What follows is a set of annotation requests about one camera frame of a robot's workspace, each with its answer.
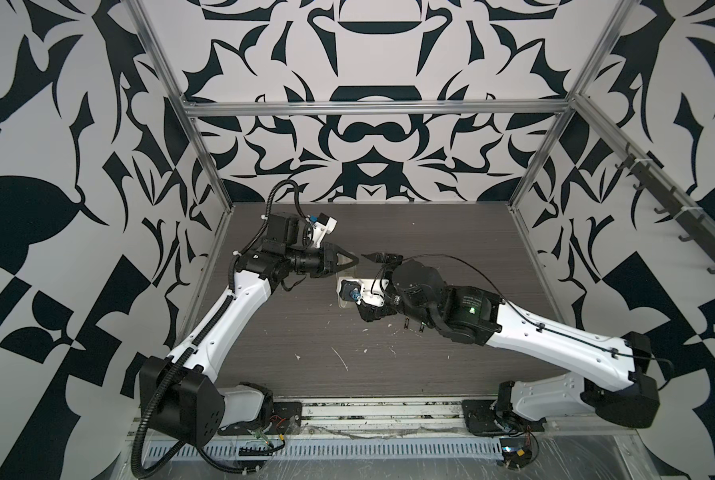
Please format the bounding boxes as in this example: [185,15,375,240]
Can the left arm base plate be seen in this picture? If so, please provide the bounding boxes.
[218,401,303,436]

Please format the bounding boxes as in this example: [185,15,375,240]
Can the white remote control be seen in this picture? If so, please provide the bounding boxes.
[337,277,389,309]

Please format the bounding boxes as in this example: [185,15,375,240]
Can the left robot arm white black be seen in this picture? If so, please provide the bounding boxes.
[137,213,359,447]

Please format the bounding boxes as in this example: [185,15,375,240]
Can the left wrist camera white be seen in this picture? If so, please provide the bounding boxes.
[304,213,338,249]

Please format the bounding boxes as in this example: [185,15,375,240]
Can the white slotted cable duct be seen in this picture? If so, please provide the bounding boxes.
[140,437,503,462]

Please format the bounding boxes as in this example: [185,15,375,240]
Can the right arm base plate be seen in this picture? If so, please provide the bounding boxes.
[461,399,545,436]

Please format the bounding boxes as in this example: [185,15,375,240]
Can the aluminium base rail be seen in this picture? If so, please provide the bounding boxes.
[122,394,635,442]

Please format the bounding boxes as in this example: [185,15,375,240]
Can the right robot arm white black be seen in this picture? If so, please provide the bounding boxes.
[337,254,661,433]

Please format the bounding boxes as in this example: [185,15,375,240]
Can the aluminium frame back bar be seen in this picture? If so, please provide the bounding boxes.
[183,99,569,118]

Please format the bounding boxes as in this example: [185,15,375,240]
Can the small green circuit board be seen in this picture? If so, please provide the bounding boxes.
[499,437,539,471]

